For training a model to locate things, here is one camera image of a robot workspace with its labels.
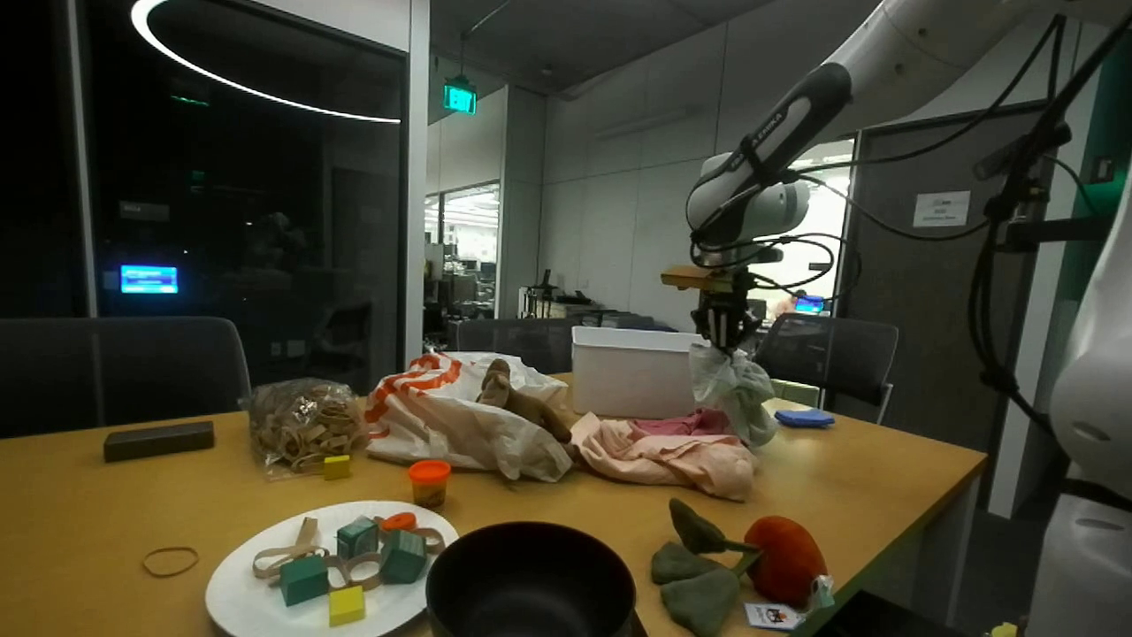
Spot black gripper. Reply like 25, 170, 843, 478
690, 274, 762, 356

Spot peach shirt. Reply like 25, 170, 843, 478
565, 412, 763, 502

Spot white plastic bin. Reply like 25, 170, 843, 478
569, 327, 714, 425

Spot blue sponge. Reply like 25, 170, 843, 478
770, 407, 839, 435

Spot black mesh office chair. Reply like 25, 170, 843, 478
753, 313, 902, 428

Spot brown plush toy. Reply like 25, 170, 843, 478
479, 356, 586, 465

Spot red plush fruit green leaves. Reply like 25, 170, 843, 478
648, 496, 834, 637

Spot white paper door sign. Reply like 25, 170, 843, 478
908, 189, 977, 235

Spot white plush tag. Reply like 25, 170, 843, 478
743, 597, 815, 635

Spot white bag orange print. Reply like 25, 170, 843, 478
360, 349, 581, 485

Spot black bowl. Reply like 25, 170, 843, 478
425, 522, 641, 637

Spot orange lid small container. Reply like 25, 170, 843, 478
407, 456, 457, 513

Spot green exit sign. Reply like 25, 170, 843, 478
440, 75, 486, 121

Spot teal wooden block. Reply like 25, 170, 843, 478
379, 526, 434, 588
277, 552, 335, 609
335, 513, 384, 562

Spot yellow wooden block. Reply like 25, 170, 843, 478
325, 579, 371, 625

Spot tan rubber bands bundle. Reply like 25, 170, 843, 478
247, 513, 329, 583

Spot white round plate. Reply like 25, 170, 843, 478
202, 496, 463, 637

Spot black rectangular bar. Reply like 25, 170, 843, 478
99, 417, 221, 465

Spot wide dark grey chair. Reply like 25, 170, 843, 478
0, 313, 259, 443

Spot tan rubber band loop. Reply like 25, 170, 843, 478
137, 543, 206, 579

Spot tan wrist camera mount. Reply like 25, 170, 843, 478
657, 263, 722, 295

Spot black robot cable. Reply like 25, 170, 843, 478
753, 8, 1132, 473

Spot black camera on stand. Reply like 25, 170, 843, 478
971, 117, 1117, 256

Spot white ring ceiling light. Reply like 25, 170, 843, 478
129, 0, 407, 130

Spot blue lit wall screen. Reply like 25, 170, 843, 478
118, 263, 183, 302

